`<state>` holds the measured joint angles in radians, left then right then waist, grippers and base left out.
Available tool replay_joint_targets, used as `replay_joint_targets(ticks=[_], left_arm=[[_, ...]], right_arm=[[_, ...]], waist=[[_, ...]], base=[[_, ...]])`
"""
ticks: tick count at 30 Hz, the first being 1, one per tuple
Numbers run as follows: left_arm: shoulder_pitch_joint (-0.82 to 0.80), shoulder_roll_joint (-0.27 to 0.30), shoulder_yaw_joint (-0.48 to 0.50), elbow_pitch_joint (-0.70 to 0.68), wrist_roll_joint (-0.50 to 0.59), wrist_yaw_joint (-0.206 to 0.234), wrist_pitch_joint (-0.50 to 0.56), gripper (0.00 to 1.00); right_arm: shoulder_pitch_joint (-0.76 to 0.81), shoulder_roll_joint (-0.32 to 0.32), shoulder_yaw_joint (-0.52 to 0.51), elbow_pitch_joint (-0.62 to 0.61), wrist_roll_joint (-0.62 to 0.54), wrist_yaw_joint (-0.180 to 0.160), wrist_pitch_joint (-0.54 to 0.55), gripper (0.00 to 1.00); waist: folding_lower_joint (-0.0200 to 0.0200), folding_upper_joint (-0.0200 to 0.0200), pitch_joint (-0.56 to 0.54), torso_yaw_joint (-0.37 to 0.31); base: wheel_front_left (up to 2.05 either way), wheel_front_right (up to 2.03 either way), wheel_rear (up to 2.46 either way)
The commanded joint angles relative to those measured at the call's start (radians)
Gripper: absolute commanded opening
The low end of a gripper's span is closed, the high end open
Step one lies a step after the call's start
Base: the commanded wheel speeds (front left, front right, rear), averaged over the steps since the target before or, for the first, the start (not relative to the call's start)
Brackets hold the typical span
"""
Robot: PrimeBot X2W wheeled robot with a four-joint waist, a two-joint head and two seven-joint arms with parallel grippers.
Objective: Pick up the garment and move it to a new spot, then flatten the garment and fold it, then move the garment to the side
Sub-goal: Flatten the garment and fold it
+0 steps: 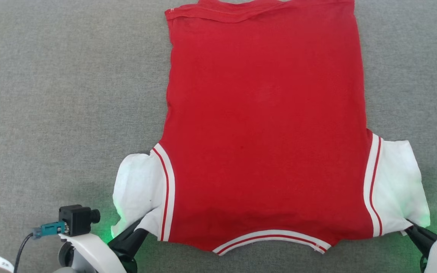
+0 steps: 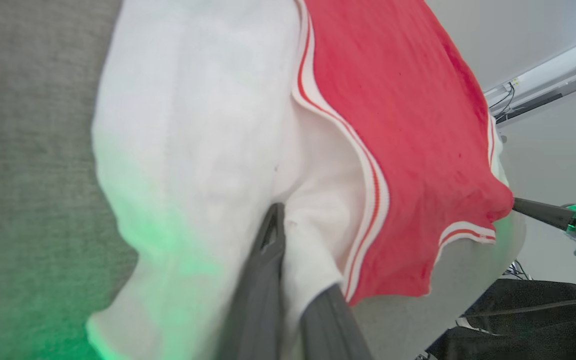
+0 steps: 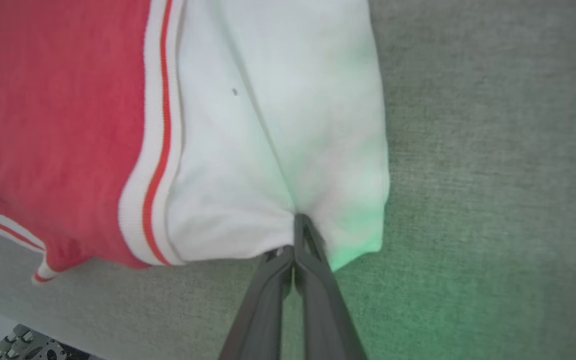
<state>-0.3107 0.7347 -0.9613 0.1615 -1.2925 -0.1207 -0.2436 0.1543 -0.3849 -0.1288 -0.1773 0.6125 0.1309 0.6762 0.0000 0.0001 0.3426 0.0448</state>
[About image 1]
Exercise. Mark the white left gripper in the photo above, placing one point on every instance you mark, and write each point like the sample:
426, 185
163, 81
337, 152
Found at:
89, 254

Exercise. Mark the red and white t-shirt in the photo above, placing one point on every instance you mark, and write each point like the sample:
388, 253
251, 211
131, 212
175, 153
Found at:
264, 113

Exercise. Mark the teal camera connector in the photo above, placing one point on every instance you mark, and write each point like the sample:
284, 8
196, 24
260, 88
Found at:
51, 229

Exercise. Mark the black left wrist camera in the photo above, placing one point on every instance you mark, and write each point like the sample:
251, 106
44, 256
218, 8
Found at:
77, 220

